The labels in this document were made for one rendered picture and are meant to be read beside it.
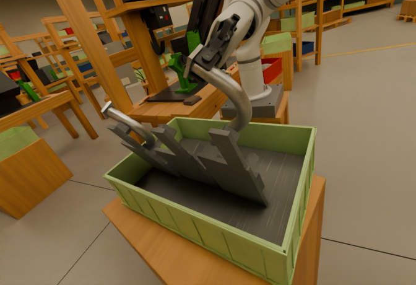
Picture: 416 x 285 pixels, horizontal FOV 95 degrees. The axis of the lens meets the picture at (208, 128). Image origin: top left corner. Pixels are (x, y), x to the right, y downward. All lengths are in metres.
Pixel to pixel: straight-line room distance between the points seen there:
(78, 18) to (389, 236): 2.22
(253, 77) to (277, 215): 0.67
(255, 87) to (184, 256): 0.80
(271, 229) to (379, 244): 1.11
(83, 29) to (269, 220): 1.39
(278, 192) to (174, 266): 0.36
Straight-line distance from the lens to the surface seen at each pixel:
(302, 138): 0.72
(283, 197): 0.62
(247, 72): 1.02
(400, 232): 1.71
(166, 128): 0.46
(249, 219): 0.59
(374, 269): 1.53
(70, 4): 1.51
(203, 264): 0.62
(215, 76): 0.34
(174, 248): 0.67
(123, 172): 0.81
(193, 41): 1.69
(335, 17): 8.76
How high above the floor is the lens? 1.34
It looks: 30 degrees down
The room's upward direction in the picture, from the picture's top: 16 degrees counter-clockwise
